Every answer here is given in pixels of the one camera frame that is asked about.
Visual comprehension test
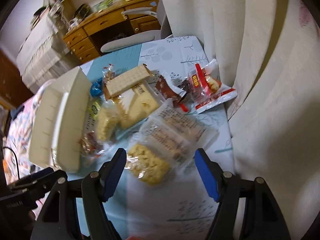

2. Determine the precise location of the white plastic storage bin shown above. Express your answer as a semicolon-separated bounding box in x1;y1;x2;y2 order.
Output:
29;67;92;173

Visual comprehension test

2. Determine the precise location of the green snack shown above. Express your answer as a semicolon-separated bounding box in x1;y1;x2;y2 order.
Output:
84;98;102;133

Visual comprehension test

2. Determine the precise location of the printed clear pastry packet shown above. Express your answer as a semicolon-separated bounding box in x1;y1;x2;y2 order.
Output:
139;99;218;168

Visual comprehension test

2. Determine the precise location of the white covered cabinet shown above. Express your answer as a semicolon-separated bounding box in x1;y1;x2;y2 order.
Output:
16;10;78;93

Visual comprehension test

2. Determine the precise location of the dark red snowflake packet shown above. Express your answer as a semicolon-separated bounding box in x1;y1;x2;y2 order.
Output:
156;72;189;113

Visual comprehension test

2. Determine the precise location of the red white jujube packet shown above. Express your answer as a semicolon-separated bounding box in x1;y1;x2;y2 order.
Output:
182;59;238;114

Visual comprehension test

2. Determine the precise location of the cream cake packet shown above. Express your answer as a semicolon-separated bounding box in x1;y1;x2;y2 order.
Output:
113;81;165;130

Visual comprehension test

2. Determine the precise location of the wooden desk with drawers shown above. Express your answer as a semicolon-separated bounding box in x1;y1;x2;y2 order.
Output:
63;0;159;63

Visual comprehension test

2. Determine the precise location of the wooden door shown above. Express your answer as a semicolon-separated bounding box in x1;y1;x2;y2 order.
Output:
0;51;34;109

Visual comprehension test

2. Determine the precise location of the round crumbly cake packet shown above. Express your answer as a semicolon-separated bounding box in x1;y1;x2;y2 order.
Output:
125;139;176;186

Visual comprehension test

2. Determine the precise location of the grey office chair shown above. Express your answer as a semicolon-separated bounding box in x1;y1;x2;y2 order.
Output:
100;0;172;53

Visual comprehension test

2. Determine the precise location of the cream leaf-print curtain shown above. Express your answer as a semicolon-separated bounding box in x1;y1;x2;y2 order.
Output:
163;0;319;239

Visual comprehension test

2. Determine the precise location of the blue candy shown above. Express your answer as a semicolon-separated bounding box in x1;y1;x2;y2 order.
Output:
90;77;103;98

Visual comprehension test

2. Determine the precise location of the floral pink quilt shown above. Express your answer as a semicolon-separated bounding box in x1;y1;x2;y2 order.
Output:
3;79;54;184

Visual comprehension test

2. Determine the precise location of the brown wafer biscuit pack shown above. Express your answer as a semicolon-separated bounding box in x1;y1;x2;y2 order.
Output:
103;64;153;100

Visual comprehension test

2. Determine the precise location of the black cable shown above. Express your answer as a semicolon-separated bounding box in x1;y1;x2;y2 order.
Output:
2;146;21;181

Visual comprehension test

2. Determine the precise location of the rice crisp clear packet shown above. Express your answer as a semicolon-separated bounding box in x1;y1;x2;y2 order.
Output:
95;104;119;142

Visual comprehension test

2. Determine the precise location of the nut bar clear wrapper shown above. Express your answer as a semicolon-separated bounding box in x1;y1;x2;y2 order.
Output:
103;63;115;83

